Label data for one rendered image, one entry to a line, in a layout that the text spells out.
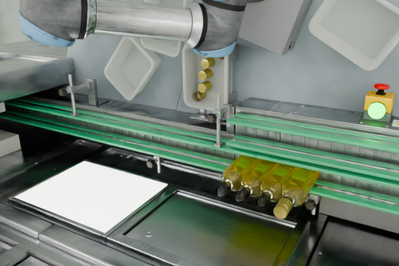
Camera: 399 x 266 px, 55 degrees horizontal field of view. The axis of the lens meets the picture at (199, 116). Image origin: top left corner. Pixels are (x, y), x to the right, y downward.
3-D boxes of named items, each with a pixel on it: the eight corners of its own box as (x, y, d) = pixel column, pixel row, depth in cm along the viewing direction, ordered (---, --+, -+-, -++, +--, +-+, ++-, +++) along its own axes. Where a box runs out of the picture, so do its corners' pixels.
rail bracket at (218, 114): (224, 138, 129) (206, 151, 118) (224, 88, 123) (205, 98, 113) (232, 139, 127) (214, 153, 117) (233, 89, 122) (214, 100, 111)
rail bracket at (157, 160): (167, 162, 146) (145, 177, 135) (166, 146, 144) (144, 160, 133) (176, 164, 144) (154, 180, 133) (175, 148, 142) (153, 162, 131)
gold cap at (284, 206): (294, 209, 96) (289, 218, 93) (282, 211, 98) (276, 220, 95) (288, 196, 96) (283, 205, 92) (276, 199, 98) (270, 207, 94)
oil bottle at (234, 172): (248, 161, 127) (218, 190, 110) (249, 146, 125) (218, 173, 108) (265, 165, 124) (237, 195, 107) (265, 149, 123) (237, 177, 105)
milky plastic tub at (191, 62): (195, 100, 146) (183, 106, 139) (194, 40, 139) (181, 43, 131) (237, 106, 138) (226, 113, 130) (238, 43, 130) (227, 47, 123)
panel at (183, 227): (85, 164, 155) (8, 205, 127) (84, 158, 154) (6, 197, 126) (309, 230, 112) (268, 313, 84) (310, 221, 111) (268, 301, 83)
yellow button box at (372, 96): (366, 111, 116) (362, 119, 110) (369, 88, 114) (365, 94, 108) (392, 115, 113) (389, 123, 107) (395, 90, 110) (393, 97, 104)
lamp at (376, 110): (367, 116, 109) (366, 119, 107) (369, 100, 108) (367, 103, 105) (385, 118, 107) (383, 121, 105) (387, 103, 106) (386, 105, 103)
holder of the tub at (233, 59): (196, 113, 148) (186, 119, 141) (195, 40, 139) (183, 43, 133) (237, 120, 140) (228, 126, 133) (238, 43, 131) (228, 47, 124)
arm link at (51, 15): (255, 8, 98) (19, -25, 74) (240, 63, 105) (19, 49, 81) (233, -4, 107) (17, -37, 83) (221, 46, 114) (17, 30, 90)
